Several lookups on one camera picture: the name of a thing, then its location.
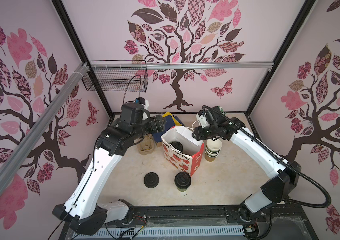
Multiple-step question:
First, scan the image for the black cup lid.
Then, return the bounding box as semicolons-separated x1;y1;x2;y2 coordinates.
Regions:
175;172;192;187
170;141;184;152

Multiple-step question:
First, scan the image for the white red paper bag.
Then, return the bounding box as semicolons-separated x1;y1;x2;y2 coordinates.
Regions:
161;126;205;176

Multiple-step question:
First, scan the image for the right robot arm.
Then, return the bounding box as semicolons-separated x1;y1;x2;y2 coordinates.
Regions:
192;105;332;216

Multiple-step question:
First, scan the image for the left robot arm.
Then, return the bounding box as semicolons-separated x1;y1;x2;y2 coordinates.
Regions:
53;98;166;235

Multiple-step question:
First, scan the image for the stack of paper cups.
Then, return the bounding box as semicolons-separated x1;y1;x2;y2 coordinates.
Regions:
205;139;223;162

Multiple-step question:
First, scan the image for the navy napkin stack box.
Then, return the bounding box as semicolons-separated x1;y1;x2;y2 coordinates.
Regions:
153;112;184;144

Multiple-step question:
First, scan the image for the stack of black lids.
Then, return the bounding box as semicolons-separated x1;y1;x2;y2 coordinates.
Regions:
144;172;159;189

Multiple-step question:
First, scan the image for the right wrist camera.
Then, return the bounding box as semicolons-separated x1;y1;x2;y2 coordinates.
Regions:
196;110;210;128

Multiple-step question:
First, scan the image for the black wire basket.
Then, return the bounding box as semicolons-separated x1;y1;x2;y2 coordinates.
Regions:
82;60;149;93

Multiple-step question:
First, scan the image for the aluminium rail back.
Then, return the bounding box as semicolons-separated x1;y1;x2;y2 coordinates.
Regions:
91;61;274;70

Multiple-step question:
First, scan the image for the aluminium rail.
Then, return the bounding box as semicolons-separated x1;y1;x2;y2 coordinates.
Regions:
91;61;274;70
0;63;90;196

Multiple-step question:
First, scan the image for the white cable duct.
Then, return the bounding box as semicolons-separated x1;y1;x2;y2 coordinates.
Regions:
73;226;245;240

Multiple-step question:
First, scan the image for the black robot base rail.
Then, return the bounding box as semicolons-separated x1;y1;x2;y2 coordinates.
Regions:
58;203;319;240

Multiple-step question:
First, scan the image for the aluminium rail left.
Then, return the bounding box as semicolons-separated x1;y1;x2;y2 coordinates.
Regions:
0;63;90;196

